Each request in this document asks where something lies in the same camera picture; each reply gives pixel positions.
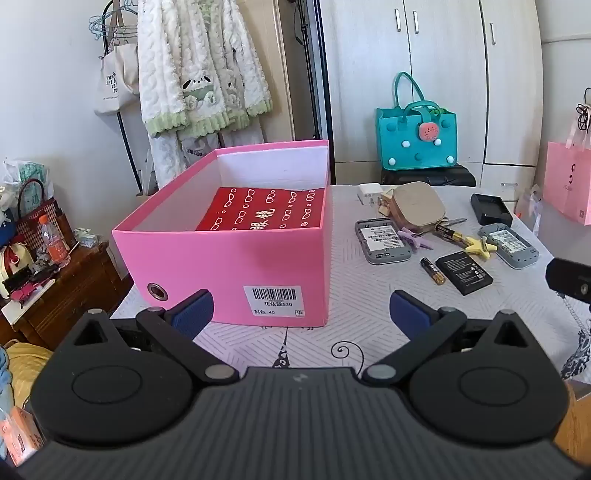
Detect orange white carton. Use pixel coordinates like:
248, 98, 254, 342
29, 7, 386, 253
0, 406, 44, 467

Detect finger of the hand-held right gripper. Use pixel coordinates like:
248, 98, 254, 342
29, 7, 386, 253
545, 257, 591, 305

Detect small green white packet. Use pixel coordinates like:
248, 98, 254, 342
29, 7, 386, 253
74, 227, 105, 250

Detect red printed paper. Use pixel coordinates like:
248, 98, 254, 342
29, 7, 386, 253
196, 186, 327, 232

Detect teal felt handbag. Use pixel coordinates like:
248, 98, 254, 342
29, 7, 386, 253
375, 71, 459, 171

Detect green white tissue pack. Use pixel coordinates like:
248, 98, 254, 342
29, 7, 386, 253
0, 157, 49, 199

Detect black gold battery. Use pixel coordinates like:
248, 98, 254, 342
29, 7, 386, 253
419, 257, 446, 284
434, 224, 469, 243

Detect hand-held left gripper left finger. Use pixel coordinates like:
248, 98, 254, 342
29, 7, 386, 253
60, 290, 238, 384

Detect blue white patterned cloth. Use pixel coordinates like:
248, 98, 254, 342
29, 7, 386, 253
561, 330, 591, 381

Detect purple clip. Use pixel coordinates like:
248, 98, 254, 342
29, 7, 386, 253
399, 226, 435, 252

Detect grey pocket router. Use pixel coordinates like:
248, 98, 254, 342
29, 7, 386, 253
355, 217, 413, 265
478, 224, 540, 269

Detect blue wire hangers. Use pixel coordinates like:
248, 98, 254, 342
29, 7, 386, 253
88, 0, 139, 42

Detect yellow star clip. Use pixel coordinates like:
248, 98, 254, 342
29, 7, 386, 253
464, 235, 497, 261

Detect brown wooden cabinet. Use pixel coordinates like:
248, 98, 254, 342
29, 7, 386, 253
0, 242, 130, 349

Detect blue cloth bag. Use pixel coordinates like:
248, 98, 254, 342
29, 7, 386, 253
0, 208, 21, 247

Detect white charger plug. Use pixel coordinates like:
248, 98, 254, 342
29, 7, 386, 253
357, 183, 385, 207

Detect white fluffy pajama pants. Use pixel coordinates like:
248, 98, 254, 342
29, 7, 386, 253
148, 124, 266, 185

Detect black coat rack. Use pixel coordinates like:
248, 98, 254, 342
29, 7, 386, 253
104, 0, 144, 195

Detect cream small bag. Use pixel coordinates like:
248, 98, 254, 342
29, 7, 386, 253
0, 244, 33, 296

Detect orange label plastic bottle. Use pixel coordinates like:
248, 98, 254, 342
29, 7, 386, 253
39, 213, 71, 268

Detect yellow cloth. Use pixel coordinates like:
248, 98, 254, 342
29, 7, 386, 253
0, 339, 54, 416

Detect white wardrobe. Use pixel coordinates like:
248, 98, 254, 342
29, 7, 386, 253
321, 0, 591, 204

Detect black upright pole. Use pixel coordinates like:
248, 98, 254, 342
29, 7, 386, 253
295, 0, 324, 141

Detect pink paper bag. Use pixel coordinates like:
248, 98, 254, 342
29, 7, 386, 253
542, 88, 591, 227

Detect black battery charger cradle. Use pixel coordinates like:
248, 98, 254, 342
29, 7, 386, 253
470, 194, 513, 227

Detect checked woven handbag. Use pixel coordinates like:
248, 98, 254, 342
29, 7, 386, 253
16, 178, 75, 252

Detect beige square case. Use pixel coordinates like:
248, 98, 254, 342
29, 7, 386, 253
390, 181, 448, 237

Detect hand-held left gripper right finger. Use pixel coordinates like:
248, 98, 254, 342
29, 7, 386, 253
362, 290, 539, 384

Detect pink cardboard box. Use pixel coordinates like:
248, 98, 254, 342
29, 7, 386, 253
112, 140, 332, 329

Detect clear plastic bag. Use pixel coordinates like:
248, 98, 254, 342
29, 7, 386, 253
515, 185, 546, 236

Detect white canvas tote bag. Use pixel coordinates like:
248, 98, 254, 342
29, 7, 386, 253
93, 9, 139, 116

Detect black and pink case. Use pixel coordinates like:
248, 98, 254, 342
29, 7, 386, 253
0, 265, 58, 301

